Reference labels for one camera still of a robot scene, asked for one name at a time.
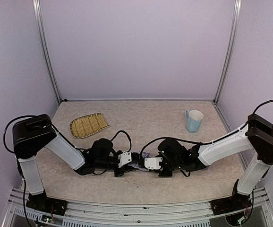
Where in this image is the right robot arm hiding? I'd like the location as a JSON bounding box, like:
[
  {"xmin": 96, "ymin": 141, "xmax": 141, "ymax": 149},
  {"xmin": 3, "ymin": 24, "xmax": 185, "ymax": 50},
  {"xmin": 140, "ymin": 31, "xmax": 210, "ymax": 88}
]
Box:
[{"xmin": 158, "ymin": 114, "xmax": 273, "ymax": 215}]

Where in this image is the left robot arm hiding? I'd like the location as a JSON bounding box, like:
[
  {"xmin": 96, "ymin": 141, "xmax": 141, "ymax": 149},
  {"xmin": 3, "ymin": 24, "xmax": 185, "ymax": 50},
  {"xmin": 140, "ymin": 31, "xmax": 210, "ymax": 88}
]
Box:
[{"xmin": 3, "ymin": 114, "xmax": 133, "ymax": 212}]

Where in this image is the light blue ceramic mug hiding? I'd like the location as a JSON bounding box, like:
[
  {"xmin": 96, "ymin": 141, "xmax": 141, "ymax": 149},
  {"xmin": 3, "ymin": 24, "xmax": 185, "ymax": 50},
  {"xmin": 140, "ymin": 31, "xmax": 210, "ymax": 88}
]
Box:
[{"xmin": 185, "ymin": 110, "xmax": 204, "ymax": 133}]

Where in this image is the woven bamboo tray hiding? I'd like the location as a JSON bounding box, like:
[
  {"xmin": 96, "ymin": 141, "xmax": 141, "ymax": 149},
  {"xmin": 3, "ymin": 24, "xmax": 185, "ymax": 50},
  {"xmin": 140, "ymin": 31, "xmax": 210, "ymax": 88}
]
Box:
[{"xmin": 69, "ymin": 113, "xmax": 109, "ymax": 139}]

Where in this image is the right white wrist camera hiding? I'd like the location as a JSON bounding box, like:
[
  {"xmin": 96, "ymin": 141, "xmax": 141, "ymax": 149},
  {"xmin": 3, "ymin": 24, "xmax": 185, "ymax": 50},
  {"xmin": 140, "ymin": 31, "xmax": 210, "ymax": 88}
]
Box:
[{"xmin": 144, "ymin": 157, "xmax": 163, "ymax": 170}]

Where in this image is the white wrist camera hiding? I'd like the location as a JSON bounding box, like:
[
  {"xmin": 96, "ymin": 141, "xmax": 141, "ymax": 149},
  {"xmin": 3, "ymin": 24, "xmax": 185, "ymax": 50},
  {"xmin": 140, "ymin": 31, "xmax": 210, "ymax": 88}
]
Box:
[
  {"xmin": 117, "ymin": 151, "xmax": 144, "ymax": 167},
  {"xmin": 144, "ymin": 157, "xmax": 163, "ymax": 170}
]

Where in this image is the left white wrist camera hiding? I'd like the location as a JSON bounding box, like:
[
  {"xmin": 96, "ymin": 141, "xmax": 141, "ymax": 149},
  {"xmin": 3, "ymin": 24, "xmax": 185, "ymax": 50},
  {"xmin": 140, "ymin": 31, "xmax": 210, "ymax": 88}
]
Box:
[{"xmin": 117, "ymin": 151, "xmax": 144, "ymax": 167}]

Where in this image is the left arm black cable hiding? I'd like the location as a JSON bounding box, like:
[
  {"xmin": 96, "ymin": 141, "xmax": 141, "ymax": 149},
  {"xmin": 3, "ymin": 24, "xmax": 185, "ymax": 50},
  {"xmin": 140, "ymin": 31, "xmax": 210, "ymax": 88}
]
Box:
[{"xmin": 110, "ymin": 130, "xmax": 133, "ymax": 154}]

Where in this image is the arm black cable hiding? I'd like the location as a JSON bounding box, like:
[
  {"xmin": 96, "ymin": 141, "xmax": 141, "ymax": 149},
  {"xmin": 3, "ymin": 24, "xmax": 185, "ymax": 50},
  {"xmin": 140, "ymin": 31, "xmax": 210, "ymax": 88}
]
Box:
[
  {"xmin": 140, "ymin": 137, "xmax": 213, "ymax": 157},
  {"xmin": 110, "ymin": 130, "xmax": 133, "ymax": 154}
]

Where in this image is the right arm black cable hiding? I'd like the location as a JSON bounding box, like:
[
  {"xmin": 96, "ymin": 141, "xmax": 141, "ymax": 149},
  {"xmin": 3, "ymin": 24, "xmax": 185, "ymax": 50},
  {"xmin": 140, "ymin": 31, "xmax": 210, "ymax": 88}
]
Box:
[{"xmin": 140, "ymin": 137, "xmax": 213, "ymax": 157}]

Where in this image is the front aluminium rail base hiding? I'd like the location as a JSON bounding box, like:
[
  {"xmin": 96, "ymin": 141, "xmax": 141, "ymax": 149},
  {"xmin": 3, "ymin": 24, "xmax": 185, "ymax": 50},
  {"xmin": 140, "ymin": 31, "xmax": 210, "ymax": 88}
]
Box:
[{"xmin": 0, "ymin": 188, "xmax": 273, "ymax": 227}]

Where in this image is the right aluminium frame post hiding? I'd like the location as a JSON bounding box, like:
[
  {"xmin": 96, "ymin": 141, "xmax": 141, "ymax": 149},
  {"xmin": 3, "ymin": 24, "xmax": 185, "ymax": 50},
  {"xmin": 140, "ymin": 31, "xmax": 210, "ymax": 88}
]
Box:
[{"xmin": 213, "ymin": 0, "xmax": 242, "ymax": 105}]

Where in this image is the aluminium frame post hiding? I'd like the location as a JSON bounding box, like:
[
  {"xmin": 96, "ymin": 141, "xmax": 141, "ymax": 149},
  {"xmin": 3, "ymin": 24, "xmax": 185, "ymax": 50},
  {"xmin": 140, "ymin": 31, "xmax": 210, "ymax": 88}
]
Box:
[
  {"xmin": 213, "ymin": 0, "xmax": 242, "ymax": 105},
  {"xmin": 33, "ymin": 0, "xmax": 62, "ymax": 105}
]

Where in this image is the left aluminium frame post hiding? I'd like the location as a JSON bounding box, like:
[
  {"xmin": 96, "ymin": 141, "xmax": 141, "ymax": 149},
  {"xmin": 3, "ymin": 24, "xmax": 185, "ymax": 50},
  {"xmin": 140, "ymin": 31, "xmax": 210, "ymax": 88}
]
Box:
[{"xmin": 33, "ymin": 0, "xmax": 62, "ymax": 105}]

